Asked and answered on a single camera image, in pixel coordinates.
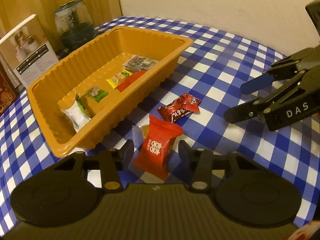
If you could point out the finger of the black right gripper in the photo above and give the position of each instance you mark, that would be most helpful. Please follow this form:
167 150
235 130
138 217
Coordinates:
257 84
245 111

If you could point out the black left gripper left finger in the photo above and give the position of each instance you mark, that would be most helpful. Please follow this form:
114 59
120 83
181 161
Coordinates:
113 161

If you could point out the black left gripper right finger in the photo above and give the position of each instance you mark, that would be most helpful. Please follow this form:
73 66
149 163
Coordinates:
199 164

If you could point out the large red snack packet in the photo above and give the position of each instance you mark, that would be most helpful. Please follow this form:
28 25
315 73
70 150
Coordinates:
153 157

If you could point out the white green snack packet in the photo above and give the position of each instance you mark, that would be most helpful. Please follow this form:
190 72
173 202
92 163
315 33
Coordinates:
77 114

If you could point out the dark red candy packet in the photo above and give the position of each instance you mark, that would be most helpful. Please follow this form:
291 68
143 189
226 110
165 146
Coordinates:
180 107

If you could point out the green small candy packet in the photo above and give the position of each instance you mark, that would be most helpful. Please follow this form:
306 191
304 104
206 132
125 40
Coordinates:
96 93

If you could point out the yellow green snack packet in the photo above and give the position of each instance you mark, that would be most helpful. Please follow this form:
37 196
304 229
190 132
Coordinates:
119 78

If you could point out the red square snack packet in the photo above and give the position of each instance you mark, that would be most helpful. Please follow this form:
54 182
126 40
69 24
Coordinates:
130 80

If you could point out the grey printed snack packet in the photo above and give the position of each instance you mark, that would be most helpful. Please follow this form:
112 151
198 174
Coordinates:
139 63

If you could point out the clear wrapped brown candy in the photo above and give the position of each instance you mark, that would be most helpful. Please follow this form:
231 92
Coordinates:
139 134

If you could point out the blue white checkered tablecloth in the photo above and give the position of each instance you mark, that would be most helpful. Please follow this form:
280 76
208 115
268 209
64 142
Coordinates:
212 69

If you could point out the orange plastic tray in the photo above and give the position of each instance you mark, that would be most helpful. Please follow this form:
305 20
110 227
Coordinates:
91 66

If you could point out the dark red gift box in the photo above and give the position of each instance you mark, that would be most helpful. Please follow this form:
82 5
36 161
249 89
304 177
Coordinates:
8 94

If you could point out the white product box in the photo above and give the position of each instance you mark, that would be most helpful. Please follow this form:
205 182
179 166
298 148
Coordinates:
27 51

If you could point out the green glass humidifier jar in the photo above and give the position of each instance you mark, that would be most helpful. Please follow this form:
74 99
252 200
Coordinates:
74 24

